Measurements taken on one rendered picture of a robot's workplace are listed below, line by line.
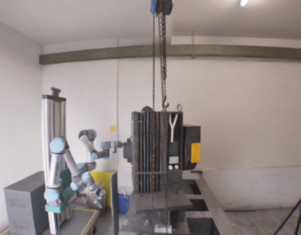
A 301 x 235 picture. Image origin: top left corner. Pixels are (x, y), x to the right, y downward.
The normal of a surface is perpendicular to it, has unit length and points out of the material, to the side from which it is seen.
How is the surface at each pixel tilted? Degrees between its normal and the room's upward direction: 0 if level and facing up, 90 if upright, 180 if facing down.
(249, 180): 90
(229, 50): 90
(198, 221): 90
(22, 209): 90
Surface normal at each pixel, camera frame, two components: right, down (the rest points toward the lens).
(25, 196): -0.04, 0.01
